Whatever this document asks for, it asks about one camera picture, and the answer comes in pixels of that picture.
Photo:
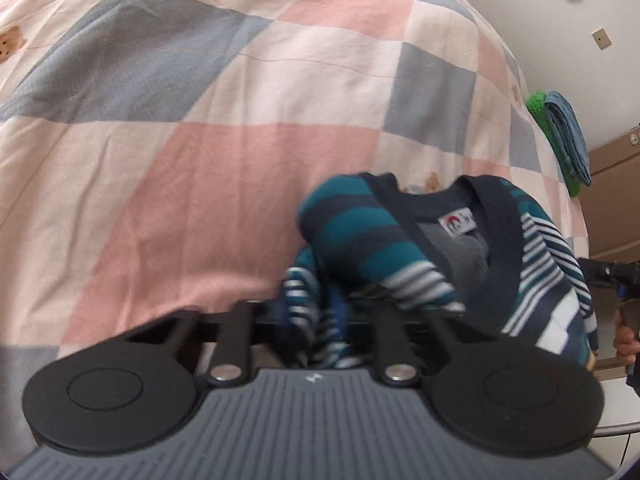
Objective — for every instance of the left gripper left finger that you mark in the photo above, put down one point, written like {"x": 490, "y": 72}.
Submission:
{"x": 231, "y": 361}

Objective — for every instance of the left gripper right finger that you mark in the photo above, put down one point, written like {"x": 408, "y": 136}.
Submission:
{"x": 395, "y": 363}

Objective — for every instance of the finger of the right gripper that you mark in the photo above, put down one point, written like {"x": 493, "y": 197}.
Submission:
{"x": 610, "y": 274}

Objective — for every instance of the navy teal striped sweater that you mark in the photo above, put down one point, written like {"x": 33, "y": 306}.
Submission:
{"x": 481, "y": 248}

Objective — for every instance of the person's right hand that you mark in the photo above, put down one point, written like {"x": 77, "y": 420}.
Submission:
{"x": 625, "y": 345}

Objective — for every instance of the blue folded jeans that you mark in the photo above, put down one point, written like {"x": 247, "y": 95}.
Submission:
{"x": 568, "y": 134}

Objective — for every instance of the green towel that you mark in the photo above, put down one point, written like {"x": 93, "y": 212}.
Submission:
{"x": 535, "y": 106}

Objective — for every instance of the pink grey checkered bedspread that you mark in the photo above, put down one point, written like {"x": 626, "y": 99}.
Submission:
{"x": 154, "y": 152}

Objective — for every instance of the beige wall switch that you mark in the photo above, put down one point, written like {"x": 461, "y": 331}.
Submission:
{"x": 601, "y": 38}

